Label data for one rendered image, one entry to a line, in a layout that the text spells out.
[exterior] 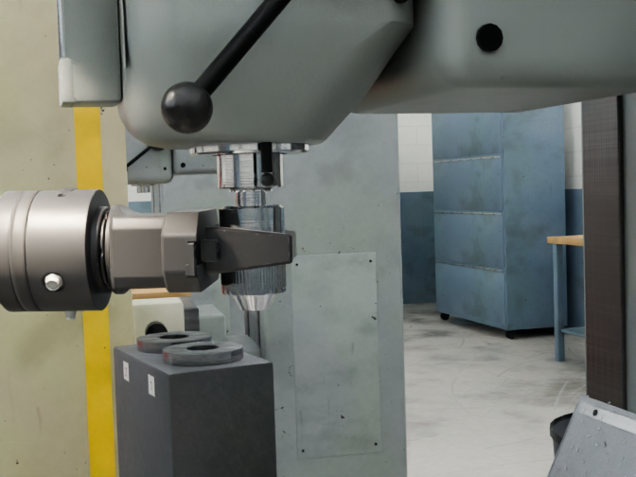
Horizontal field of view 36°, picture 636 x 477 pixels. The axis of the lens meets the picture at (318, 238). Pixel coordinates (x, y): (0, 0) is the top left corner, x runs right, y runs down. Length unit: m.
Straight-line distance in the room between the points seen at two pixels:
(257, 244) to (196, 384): 0.39
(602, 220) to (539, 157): 7.10
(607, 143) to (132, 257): 0.48
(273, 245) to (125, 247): 0.10
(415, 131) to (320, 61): 9.89
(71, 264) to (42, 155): 1.73
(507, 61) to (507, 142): 7.28
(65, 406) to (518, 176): 5.93
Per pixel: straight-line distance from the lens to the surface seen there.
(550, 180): 8.10
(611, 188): 0.94
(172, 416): 1.04
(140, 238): 0.67
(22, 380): 2.44
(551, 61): 0.66
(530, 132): 8.02
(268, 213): 0.68
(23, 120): 2.41
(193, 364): 1.06
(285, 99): 0.63
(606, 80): 0.69
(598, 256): 0.97
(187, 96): 0.55
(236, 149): 0.66
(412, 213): 10.47
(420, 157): 10.53
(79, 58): 0.67
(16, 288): 0.70
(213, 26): 0.61
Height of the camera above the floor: 1.28
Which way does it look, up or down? 3 degrees down
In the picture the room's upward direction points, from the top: 2 degrees counter-clockwise
